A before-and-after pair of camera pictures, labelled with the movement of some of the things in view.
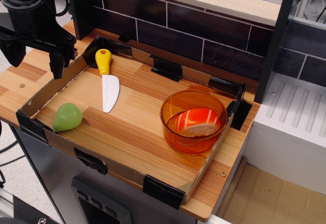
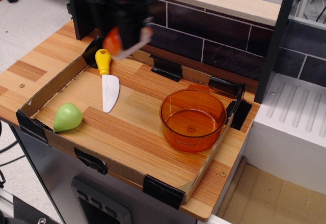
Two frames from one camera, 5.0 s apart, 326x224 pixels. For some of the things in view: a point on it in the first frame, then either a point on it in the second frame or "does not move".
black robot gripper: x=37 y=27 -> x=125 y=4
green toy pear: x=68 y=117 does not move
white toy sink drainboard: x=288 y=135 does not move
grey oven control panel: x=96 y=206 does not move
